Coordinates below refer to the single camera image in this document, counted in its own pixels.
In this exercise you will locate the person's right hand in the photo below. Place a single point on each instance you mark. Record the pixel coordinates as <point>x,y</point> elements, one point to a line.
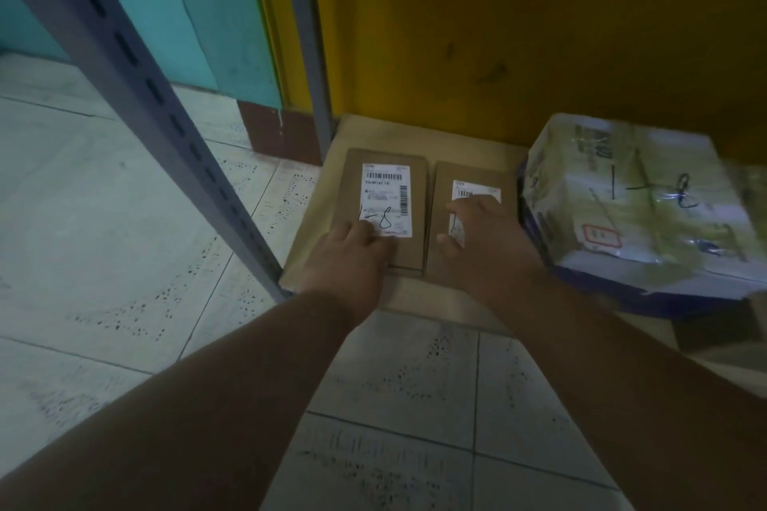
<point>497,259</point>

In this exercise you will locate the person's right forearm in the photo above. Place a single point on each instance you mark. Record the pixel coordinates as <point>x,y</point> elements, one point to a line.
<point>647,409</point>

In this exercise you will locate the metal shelving rack with boards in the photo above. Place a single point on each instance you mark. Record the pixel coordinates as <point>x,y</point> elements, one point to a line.
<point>419,139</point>

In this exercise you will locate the person's left forearm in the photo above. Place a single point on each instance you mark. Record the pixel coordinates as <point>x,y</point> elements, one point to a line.
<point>180,421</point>

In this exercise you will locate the large white tape-wrapped box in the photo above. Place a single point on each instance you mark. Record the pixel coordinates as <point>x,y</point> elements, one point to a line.
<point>635,199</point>

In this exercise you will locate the parcel label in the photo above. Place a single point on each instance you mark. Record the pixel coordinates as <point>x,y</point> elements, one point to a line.
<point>443,181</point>
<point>386,193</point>

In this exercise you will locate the person's left hand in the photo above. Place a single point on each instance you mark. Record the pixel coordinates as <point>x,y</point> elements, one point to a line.
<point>347,277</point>

